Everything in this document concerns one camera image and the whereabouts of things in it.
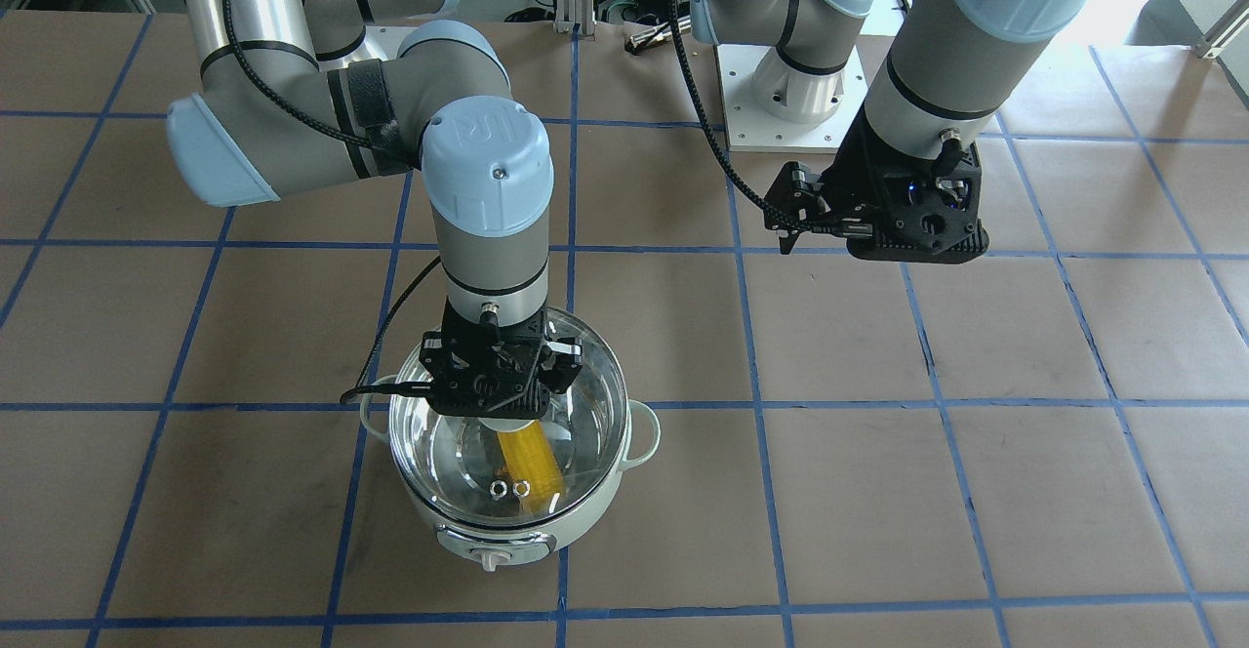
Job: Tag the black gripper at corn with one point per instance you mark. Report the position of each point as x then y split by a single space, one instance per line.
851 182

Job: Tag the black gripper over pot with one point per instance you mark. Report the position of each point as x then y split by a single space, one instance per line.
564 356

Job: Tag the yellow corn cob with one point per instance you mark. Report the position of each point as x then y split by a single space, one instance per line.
530 464

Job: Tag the glass pot lid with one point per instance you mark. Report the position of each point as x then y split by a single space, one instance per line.
455 469

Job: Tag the silver robot arm with corn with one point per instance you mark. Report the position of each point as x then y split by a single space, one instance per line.
951 65

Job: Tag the silver robot arm over pot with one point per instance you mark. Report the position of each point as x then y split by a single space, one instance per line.
303 94

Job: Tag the pale green cooking pot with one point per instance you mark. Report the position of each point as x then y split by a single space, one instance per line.
490 554

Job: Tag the silver robot arm base plate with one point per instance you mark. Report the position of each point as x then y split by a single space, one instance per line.
771 107

